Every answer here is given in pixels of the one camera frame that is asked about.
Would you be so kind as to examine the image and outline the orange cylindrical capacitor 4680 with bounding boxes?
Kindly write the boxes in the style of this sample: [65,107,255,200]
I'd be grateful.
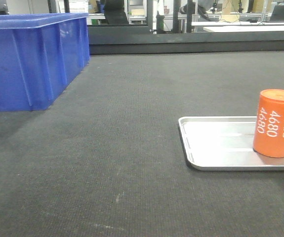
[253,89,284,158]

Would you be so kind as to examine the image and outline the blue plastic crate on conveyor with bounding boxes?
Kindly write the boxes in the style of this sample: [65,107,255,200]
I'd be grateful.
[0,13,90,112]

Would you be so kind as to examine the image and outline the silver metal tray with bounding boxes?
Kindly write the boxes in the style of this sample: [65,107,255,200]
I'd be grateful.
[178,116,284,171]

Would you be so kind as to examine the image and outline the white background table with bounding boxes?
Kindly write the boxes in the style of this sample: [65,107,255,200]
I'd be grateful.
[192,21,284,33]

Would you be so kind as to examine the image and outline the black conveyor side rail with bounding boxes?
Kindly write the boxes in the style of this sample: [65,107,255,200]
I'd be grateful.
[88,25,284,54]

